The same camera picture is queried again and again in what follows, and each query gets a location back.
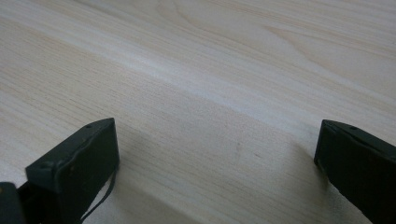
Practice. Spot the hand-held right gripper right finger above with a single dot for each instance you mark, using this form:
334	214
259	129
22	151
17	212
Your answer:
358	161

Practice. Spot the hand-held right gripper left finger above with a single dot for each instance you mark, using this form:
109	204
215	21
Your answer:
77	168

